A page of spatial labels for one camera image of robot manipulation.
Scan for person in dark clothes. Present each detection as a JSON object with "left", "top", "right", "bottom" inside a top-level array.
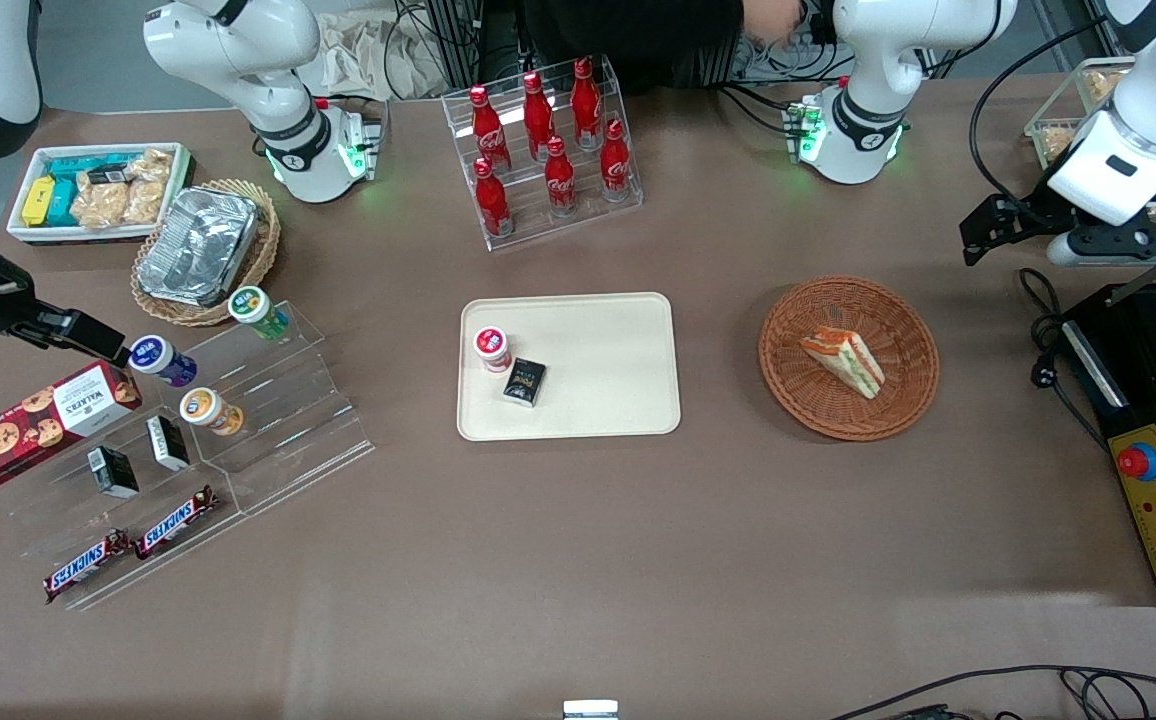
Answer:
[{"left": 521, "top": 0, "right": 811, "bottom": 97}]

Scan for beige plastic tray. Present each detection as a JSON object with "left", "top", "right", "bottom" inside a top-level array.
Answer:
[{"left": 456, "top": 291, "right": 683, "bottom": 443}]

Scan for light wicker basket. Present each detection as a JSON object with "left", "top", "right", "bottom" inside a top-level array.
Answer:
[{"left": 131, "top": 179, "right": 282, "bottom": 329}]

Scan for Snickers chocolate bar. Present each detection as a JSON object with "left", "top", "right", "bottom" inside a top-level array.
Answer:
[
  {"left": 133, "top": 485, "right": 220, "bottom": 561},
  {"left": 43, "top": 529, "right": 134, "bottom": 604}
]

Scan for green lid yogurt cup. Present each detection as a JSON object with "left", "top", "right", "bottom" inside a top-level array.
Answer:
[{"left": 227, "top": 285, "right": 292, "bottom": 341}]

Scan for teal snack pack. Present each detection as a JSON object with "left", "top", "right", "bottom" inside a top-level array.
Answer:
[
  {"left": 46, "top": 180, "right": 81, "bottom": 228},
  {"left": 46, "top": 153, "right": 136, "bottom": 184}
]

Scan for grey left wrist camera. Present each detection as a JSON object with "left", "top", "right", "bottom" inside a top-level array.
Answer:
[{"left": 1046, "top": 228, "right": 1156, "bottom": 269}]

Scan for person hand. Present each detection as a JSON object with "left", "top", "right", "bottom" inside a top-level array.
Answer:
[{"left": 741, "top": 0, "right": 811, "bottom": 49}]

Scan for orange lid yogurt cup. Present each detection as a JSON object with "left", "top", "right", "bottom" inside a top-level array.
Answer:
[{"left": 179, "top": 387, "right": 245, "bottom": 437}]

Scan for brown wicker basket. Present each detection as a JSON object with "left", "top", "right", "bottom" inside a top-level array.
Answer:
[{"left": 757, "top": 275, "right": 941, "bottom": 443}]

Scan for clear plastic snack box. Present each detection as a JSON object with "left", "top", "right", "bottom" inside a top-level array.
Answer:
[{"left": 1024, "top": 56, "right": 1156, "bottom": 235}]

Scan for purple lid yogurt cup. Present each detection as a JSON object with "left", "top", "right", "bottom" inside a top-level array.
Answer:
[{"left": 128, "top": 335, "right": 199, "bottom": 389}]

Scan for white snack bin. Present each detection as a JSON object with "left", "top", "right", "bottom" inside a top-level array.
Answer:
[{"left": 4, "top": 142, "right": 196, "bottom": 247}]

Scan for red Walkers shortbread box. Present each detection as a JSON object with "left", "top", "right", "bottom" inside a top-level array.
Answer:
[{"left": 0, "top": 360, "right": 143, "bottom": 491}]

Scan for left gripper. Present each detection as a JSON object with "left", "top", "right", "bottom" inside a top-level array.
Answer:
[{"left": 959, "top": 110, "right": 1156, "bottom": 268}]

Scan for black power cable with plug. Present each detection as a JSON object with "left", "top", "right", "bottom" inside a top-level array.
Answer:
[{"left": 1017, "top": 267, "right": 1111, "bottom": 457}]

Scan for aluminium foil container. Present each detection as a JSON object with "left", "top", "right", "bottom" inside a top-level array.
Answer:
[{"left": 142, "top": 186, "right": 260, "bottom": 308}]

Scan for red cola bottle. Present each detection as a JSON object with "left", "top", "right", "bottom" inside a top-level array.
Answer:
[
  {"left": 472, "top": 157, "right": 514, "bottom": 239},
  {"left": 599, "top": 119, "right": 633, "bottom": 205},
  {"left": 469, "top": 84, "right": 511, "bottom": 173},
  {"left": 544, "top": 135, "right": 578, "bottom": 218},
  {"left": 522, "top": 71, "right": 556, "bottom": 163},
  {"left": 571, "top": 57, "right": 603, "bottom": 153}
]

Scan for yellow snack pack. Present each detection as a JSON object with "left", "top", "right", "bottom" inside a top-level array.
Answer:
[{"left": 22, "top": 176, "right": 58, "bottom": 228}]

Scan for clear acrylic bottle rack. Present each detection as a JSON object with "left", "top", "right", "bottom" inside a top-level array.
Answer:
[{"left": 440, "top": 54, "right": 645, "bottom": 252}]

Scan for red lid yogurt cup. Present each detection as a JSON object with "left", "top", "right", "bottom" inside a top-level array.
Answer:
[{"left": 473, "top": 326, "right": 513, "bottom": 374}]

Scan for dark electronics rack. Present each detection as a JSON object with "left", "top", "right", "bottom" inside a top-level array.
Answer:
[{"left": 426, "top": 0, "right": 529, "bottom": 94}]

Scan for triangular sandwich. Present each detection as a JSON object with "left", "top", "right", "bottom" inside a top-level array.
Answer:
[{"left": 799, "top": 327, "right": 887, "bottom": 401}]

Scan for black tissue pack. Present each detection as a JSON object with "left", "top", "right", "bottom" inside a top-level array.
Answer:
[
  {"left": 502, "top": 358, "right": 548, "bottom": 408},
  {"left": 145, "top": 415, "right": 191, "bottom": 472},
  {"left": 87, "top": 446, "right": 140, "bottom": 500}
]

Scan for black cable bundle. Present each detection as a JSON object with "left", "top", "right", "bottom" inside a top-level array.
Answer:
[
  {"left": 716, "top": 35, "right": 844, "bottom": 133},
  {"left": 382, "top": 0, "right": 471, "bottom": 101}
]

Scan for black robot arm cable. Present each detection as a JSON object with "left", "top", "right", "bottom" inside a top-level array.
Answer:
[{"left": 970, "top": 14, "right": 1115, "bottom": 203}]

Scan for clear acrylic stepped rack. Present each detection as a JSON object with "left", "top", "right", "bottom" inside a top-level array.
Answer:
[
  {"left": 0, "top": 385, "right": 244, "bottom": 613},
  {"left": 178, "top": 298, "right": 377, "bottom": 518}
]

